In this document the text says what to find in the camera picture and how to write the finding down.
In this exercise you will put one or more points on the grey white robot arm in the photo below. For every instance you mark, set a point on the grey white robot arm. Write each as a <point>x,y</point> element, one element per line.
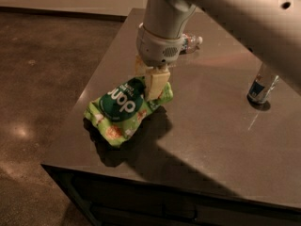
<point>269,29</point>

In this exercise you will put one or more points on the dark cabinet under table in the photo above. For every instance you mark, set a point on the dark cabinet under table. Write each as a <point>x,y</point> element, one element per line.
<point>110,201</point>

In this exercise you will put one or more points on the green rice chip bag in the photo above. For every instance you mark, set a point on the green rice chip bag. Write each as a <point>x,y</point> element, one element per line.
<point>118,114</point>

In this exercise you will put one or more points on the clear plastic water bottle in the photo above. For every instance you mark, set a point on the clear plastic water bottle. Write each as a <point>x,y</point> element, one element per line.
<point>191,43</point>

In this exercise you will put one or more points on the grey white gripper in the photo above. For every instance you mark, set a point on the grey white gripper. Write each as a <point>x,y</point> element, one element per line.
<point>155,50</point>

